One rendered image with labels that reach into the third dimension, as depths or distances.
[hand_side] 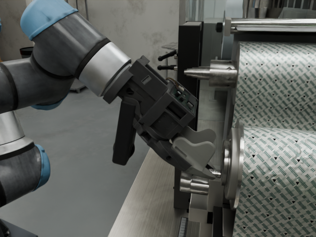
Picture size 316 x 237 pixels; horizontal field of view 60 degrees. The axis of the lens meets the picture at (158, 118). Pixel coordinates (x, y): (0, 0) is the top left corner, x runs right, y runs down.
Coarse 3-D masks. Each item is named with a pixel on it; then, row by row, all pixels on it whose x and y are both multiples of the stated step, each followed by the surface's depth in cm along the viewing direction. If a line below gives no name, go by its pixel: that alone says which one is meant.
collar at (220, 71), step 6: (216, 60) 63; (222, 60) 63; (228, 60) 63; (210, 66) 62; (216, 66) 61; (222, 66) 61; (228, 66) 61; (234, 66) 61; (210, 72) 62; (216, 72) 61; (222, 72) 61; (228, 72) 61; (234, 72) 60; (210, 78) 62; (216, 78) 62; (222, 78) 61; (228, 78) 61; (234, 78) 61; (210, 84) 63; (216, 84) 63; (222, 84) 62; (228, 84) 63; (234, 84) 62
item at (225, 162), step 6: (222, 144) 47; (228, 144) 43; (222, 150) 45; (228, 150) 42; (222, 156) 43; (228, 156) 41; (222, 162) 42; (228, 162) 41; (222, 168) 41; (228, 168) 41; (222, 174) 42; (228, 174) 41; (222, 180) 42; (228, 180) 42
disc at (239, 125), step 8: (240, 120) 42; (240, 128) 40; (240, 136) 39; (240, 144) 38; (240, 152) 38; (240, 160) 37; (240, 168) 37; (240, 176) 37; (240, 184) 38; (232, 200) 42; (232, 208) 41
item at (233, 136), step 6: (234, 132) 42; (234, 138) 41; (234, 144) 40; (234, 150) 40; (234, 156) 39; (234, 162) 39; (234, 168) 39; (234, 174) 39; (234, 180) 39; (228, 186) 41; (234, 186) 40; (228, 192) 41; (234, 192) 40; (228, 198) 42
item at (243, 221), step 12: (240, 216) 41; (252, 216) 40; (264, 216) 40; (240, 228) 42; (252, 228) 41; (264, 228) 41; (276, 228) 40; (288, 228) 40; (300, 228) 39; (312, 228) 39
